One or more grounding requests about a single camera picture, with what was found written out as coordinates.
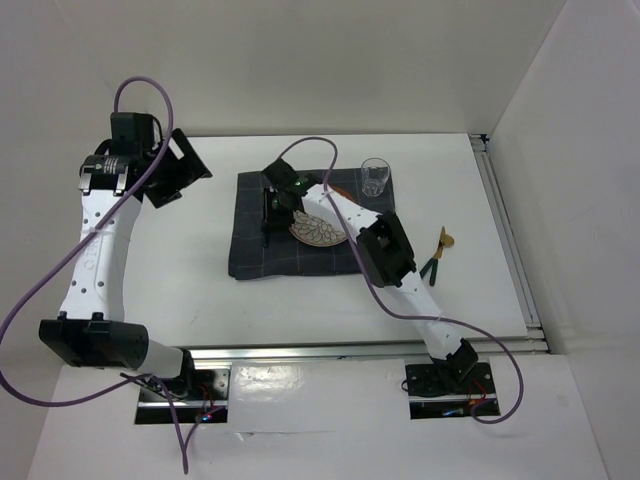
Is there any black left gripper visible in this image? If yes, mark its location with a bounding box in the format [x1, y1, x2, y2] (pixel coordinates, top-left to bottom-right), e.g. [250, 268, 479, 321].
[142, 128, 212, 208]

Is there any floral plate orange rim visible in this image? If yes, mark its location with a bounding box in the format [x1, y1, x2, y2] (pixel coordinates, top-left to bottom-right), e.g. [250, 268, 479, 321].
[289, 210, 346, 248]

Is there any dark checked cloth napkin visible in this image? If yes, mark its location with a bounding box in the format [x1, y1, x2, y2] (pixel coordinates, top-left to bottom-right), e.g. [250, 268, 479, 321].
[227, 168, 406, 281]

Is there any clear plastic cup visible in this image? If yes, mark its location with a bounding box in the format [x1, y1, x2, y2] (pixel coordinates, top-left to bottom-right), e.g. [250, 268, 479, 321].
[361, 158, 391, 197]

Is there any gold spoon green handle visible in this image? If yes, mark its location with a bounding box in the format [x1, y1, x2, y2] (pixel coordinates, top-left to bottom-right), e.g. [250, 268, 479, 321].
[429, 233, 455, 286]

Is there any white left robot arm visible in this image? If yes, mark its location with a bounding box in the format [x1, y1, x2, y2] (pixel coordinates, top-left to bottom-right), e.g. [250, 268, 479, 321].
[38, 114, 212, 399]

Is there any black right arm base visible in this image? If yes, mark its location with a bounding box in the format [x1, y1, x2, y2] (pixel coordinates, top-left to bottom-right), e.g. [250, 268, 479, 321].
[400, 362, 501, 420]

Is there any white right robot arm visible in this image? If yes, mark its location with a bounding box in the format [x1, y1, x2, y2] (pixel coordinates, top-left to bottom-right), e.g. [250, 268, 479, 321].
[262, 176, 478, 392]

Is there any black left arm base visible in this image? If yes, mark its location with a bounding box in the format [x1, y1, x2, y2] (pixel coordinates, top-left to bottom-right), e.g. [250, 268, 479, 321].
[134, 366, 231, 425]

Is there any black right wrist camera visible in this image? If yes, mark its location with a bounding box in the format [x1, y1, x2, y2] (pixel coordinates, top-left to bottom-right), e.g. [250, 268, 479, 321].
[262, 158, 300, 192]

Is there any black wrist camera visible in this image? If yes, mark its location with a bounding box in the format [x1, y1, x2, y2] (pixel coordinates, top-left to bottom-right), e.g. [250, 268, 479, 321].
[110, 112, 155, 155]
[262, 158, 300, 192]

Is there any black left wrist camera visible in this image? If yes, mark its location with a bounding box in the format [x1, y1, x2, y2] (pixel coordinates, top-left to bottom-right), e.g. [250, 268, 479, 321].
[110, 112, 155, 155]

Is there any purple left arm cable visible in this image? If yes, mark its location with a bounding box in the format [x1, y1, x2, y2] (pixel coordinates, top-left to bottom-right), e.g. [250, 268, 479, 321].
[0, 76, 221, 475]

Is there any gold knife green handle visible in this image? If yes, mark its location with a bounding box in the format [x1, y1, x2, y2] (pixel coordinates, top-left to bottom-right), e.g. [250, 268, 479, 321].
[419, 227, 446, 286]

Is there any aluminium right side rail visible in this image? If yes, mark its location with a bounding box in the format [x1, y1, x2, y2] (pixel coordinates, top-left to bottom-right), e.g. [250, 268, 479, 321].
[469, 134, 549, 351]

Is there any aluminium front table rail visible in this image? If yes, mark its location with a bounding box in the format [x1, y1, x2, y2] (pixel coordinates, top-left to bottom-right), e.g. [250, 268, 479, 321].
[78, 337, 551, 364]

